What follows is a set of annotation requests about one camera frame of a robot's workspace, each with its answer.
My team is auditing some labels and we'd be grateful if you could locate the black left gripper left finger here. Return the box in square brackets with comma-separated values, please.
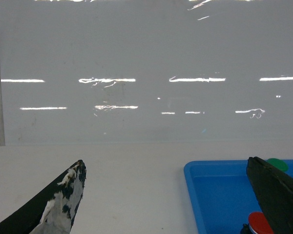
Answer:
[0, 160, 86, 234]

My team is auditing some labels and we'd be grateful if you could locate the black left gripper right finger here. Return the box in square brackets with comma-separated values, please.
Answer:
[246, 156, 293, 234]

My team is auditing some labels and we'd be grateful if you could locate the red push button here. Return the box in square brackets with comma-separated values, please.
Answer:
[240, 212, 274, 234]

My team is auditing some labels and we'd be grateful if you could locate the green push button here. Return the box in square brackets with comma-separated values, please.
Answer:
[267, 158, 289, 172]

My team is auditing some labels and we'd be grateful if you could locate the blue plastic tray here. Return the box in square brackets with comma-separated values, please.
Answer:
[183, 159, 293, 234]

